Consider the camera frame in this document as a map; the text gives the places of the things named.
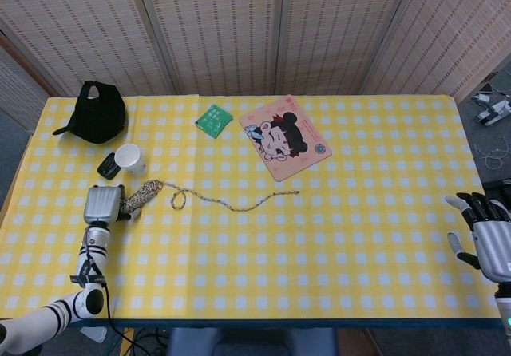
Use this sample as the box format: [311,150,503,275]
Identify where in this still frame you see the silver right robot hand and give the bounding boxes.
[445,191,511,283]

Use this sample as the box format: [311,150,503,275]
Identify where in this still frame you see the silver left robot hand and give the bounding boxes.
[82,185,141,226]

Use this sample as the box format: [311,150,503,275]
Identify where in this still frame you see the beige black braided rope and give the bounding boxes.
[121,179,301,216]

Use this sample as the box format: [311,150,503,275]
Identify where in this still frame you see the small black case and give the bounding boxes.
[97,152,123,180]

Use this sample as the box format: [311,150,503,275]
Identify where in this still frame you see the white paper cup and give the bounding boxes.
[114,143,148,176]

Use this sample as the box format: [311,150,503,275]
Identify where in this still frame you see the black baseball cap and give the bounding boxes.
[52,80,127,145]

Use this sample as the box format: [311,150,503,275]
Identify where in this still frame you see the white black floor device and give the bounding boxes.
[470,82,511,128]

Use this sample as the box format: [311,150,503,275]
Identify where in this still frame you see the green packet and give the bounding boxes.
[194,103,234,139]

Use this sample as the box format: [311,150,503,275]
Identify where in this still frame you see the woven bamboo screen panel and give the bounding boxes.
[0,0,179,97]
[275,0,416,96]
[133,0,287,96]
[361,0,511,101]
[0,32,67,133]

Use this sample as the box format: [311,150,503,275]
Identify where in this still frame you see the yellow white checked tablecloth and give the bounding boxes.
[0,94,506,320]

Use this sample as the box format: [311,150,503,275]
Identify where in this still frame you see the blue chair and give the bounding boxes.
[165,326,336,356]

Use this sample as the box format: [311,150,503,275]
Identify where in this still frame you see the pink cartoon mouse pad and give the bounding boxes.
[238,94,334,182]

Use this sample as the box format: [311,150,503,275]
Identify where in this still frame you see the white floor cable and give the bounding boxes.
[474,144,511,170]

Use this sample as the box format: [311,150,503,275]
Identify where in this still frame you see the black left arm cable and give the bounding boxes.
[81,230,133,356]

